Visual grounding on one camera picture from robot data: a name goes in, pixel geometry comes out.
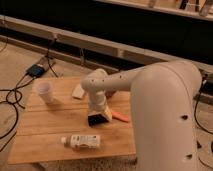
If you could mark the black eraser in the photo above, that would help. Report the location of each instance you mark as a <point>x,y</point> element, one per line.
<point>96,119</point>

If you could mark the translucent plastic cup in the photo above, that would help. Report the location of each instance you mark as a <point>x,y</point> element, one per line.
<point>45,91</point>

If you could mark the small beige block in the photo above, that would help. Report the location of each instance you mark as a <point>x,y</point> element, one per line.
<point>78,92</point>

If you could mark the orange carrot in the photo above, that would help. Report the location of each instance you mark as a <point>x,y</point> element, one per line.
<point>121,117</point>

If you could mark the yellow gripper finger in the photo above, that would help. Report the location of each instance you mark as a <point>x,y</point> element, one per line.
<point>107,113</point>

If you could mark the dark red bowl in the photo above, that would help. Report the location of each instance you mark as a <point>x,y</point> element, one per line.
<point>110,93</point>

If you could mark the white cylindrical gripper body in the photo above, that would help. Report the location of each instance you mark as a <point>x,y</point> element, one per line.
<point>97,100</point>

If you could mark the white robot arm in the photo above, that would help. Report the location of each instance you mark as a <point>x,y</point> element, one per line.
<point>161,98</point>

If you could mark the black power adapter left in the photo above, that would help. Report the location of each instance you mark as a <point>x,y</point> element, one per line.
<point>35,71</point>

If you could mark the white plastic bottle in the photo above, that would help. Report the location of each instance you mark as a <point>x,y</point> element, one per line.
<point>81,141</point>

